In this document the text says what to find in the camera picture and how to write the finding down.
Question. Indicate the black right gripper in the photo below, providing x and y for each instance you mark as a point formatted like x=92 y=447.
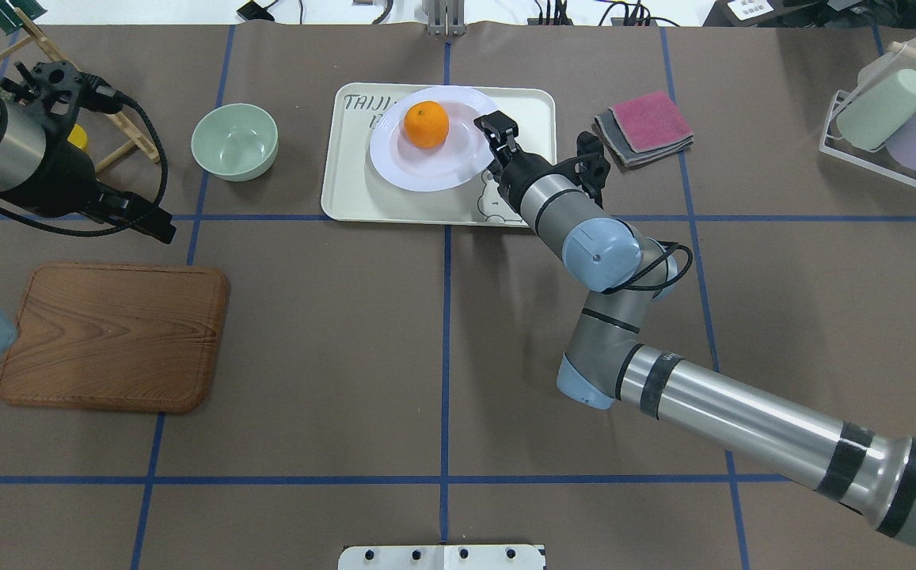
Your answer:
x=518 y=176

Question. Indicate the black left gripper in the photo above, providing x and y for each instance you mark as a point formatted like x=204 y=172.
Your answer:
x=64 y=188

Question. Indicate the white round plate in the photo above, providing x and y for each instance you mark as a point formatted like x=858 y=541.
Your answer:
x=462 y=156

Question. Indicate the orange fruit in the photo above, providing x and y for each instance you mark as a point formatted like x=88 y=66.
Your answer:
x=426 y=124

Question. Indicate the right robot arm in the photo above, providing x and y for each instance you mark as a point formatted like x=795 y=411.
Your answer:
x=790 y=341

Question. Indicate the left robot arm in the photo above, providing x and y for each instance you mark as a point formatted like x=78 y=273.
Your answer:
x=26 y=134

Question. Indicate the cream bear serving tray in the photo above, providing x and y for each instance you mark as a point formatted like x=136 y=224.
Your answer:
x=353 y=191

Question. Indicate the wooden drying rack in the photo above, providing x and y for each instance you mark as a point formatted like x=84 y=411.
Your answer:
x=135 y=137

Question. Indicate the yellow mug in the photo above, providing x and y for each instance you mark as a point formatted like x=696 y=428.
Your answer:
x=79 y=138

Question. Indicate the green bowl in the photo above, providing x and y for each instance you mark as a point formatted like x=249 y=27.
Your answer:
x=236 y=142

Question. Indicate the grey cloth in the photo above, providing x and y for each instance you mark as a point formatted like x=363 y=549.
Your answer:
x=626 y=156

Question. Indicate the wooden cutting board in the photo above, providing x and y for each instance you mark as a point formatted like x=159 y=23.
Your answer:
x=117 y=337

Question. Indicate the pink cloth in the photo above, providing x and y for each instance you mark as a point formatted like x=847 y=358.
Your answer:
x=651 y=122

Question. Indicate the dark green mug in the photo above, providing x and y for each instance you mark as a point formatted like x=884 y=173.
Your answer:
x=10 y=22

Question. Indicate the green cup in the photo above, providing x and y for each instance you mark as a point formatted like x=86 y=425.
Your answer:
x=878 y=113

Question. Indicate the white cup rack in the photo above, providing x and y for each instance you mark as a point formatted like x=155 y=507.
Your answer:
x=878 y=161

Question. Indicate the cream cup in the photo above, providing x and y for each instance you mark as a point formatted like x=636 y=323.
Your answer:
x=889 y=63

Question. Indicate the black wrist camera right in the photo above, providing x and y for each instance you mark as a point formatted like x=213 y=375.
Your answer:
x=592 y=167

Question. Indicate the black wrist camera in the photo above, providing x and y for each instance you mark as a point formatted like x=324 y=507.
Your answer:
x=59 y=84
x=592 y=167

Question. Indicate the aluminium frame post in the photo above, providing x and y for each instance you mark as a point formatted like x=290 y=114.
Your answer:
x=445 y=17

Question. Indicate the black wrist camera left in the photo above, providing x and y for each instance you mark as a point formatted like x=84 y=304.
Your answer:
x=59 y=84

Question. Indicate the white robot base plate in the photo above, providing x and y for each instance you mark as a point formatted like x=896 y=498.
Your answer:
x=499 y=556

